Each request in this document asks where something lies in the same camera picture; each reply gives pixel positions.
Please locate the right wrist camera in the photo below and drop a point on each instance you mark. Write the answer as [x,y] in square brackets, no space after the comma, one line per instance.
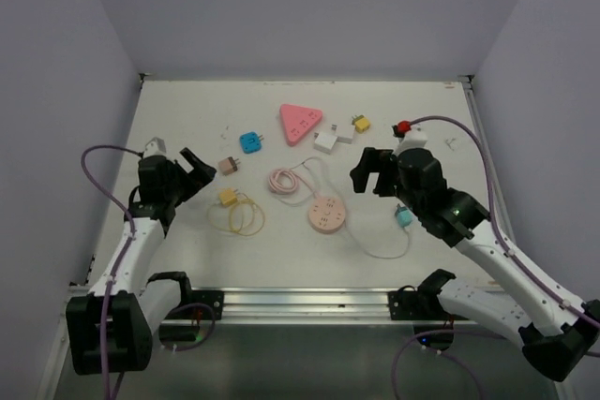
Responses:
[409,137]

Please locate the small yellow plug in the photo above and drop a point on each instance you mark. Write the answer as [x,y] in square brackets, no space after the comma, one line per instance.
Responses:
[228,197]

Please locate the teal plug adapter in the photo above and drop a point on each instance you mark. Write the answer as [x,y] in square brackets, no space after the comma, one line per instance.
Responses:
[403,216]

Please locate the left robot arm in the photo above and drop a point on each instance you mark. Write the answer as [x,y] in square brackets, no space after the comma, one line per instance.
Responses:
[112,327]

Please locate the brown pink plug adapter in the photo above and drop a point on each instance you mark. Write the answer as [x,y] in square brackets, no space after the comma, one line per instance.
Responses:
[228,165]

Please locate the yellow plug adapter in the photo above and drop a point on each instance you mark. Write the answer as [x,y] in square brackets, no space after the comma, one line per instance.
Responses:
[361,123]

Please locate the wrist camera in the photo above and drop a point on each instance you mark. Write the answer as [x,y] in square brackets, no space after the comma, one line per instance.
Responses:
[409,137]
[155,147]

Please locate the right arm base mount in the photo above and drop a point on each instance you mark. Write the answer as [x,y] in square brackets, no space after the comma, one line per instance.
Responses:
[420,303]

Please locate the white charger plug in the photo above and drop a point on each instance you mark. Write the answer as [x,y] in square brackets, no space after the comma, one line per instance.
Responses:
[325,142]
[343,132]

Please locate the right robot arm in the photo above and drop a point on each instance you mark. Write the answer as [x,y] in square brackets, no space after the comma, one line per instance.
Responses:
[554,331]

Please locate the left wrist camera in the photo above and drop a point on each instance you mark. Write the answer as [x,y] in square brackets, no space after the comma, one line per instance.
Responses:
[155,147]

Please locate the pink triangular power strip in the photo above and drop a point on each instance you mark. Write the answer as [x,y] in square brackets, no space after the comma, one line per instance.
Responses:
[298,121]

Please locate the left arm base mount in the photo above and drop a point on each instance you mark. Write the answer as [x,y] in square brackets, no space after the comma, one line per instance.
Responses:
[170,295]

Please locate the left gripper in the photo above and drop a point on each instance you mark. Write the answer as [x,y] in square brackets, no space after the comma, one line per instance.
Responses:
[200,175]

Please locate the blue plug adapter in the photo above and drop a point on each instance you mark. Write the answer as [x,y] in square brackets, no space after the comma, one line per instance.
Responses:
[251,142]

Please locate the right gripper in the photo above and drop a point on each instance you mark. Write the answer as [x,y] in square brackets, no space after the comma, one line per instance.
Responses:
[374,160]

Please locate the pink round socket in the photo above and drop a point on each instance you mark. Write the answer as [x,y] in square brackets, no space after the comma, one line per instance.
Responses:
[327,215]

